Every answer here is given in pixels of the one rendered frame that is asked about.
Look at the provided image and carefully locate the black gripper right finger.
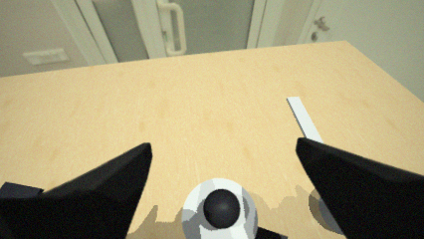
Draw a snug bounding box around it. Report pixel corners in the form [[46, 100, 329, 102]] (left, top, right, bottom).
[[296, 137, 424, 239]]

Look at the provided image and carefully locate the glass coffee plunger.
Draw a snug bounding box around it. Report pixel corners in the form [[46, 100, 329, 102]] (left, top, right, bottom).
[[181, 178, 288, 239]]

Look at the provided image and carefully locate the dark grey flat rectangular slab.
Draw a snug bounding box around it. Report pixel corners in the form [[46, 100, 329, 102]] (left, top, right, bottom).
[[0, 182, 45, 198]]

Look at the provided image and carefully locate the white flat bar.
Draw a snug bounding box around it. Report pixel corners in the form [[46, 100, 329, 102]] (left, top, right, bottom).
[[286, 97, 323, 143]]

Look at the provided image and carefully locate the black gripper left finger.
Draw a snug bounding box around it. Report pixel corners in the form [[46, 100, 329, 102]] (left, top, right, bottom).
[[0, 142, 152, 239]]

